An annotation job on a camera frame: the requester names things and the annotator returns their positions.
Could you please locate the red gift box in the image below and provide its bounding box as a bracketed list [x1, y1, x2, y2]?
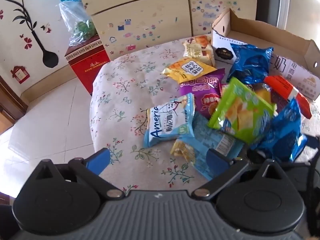
[65, 35, 110, 95]

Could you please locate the green America snack pack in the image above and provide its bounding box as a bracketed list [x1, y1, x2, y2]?
[208, 77, 275, 145]

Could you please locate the light blue America snack pack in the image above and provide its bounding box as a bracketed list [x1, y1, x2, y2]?
[143, 93, 195, 148]

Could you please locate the cream bread pack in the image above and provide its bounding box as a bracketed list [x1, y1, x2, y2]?
[183, 35, 215, 67]

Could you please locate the cream sideboard cabinet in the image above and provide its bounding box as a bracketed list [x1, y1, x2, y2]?
[82, 0, 257, 60]

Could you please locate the blue foil pack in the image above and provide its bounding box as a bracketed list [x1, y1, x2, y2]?
[250, 99, 308, 163]
[227, 43, 273, 85]

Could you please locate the wooden door frame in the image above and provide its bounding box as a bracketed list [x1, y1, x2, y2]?
[0, 77, 28, 134]

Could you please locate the light blue barcode snack pack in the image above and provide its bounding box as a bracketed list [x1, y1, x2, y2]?
[179, 112, 246, 182]

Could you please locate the red noodle pack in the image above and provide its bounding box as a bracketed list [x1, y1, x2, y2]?
[264, 75, 312, 119]

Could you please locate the clear plastic bag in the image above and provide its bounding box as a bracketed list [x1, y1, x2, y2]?
[59, 1, 97, 47]

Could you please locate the small yellow snack pack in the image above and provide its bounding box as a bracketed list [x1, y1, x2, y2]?
[170, 139, 195, 163]

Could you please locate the purple snack pack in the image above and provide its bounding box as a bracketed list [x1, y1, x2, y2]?
[180, 68, 225, 119]

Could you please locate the yellow little waffle pack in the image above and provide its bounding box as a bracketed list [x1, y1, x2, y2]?
[161, 57, 217, 84]

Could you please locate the cardboard milk box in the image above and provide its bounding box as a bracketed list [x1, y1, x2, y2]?
[212, 9, 319, 100]

